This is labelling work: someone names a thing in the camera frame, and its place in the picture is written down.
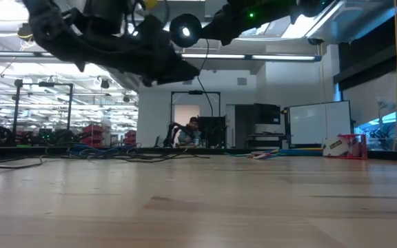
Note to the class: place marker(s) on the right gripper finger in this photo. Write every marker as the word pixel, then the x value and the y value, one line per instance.
pixel 227 39
pixel 214 29

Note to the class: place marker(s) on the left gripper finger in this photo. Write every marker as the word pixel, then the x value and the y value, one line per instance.
pixel 174 69
pixel 157 81

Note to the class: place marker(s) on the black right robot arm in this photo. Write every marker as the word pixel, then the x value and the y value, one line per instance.
pixel 312 5

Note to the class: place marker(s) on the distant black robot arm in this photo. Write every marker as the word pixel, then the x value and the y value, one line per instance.
pixel 171 131

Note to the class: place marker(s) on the long ceiling light bar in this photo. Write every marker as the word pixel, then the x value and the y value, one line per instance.
pixel 253 57

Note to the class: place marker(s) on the person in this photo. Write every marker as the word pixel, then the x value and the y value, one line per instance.
pixel 191 132

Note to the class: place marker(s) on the red tool cabinet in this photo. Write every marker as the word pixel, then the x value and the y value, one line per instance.
pixel 130 137
pixel 93 136

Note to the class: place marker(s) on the black monitor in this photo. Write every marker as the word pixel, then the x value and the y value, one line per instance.
pixel 266 113

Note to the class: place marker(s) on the whiteboard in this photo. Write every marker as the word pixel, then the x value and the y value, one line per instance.
pixel 319 122

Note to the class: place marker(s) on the bundle of coloured tubes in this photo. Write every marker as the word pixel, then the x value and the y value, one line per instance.
pixel 308 149

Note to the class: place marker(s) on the red tape dispenser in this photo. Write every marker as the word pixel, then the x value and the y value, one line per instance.
pixel 358 148

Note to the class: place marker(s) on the grey wall vent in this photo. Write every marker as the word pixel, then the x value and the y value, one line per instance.
pixel 242 81
pixel 188 82

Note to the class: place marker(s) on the black robot station frame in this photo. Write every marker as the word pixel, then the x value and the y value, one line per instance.
pixel 195 92
pixel 43 84

